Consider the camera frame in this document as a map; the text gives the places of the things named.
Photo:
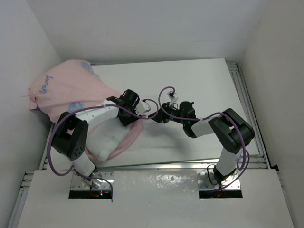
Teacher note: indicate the white front cover board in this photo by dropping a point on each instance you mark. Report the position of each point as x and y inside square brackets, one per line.
[154, 199]

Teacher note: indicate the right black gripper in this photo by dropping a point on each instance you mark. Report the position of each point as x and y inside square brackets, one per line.
[161, 117]

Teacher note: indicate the pink purple pillowcase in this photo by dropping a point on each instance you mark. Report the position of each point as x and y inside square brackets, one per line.
[71, 86]

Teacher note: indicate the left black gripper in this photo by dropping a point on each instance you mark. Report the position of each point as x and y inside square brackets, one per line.
[126, 120]

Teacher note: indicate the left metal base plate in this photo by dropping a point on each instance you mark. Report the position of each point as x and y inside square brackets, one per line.
[79, 184]

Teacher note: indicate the white pillow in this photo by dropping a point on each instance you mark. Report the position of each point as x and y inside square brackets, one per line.
[108, 140]

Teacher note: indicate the aluminium frame rail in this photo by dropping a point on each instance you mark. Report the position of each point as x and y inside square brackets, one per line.
[243, 95]

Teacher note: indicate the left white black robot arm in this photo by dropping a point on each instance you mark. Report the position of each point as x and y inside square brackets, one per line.
[70, 133]

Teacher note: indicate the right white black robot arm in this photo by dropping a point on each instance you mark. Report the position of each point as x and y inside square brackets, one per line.
[232, 131]

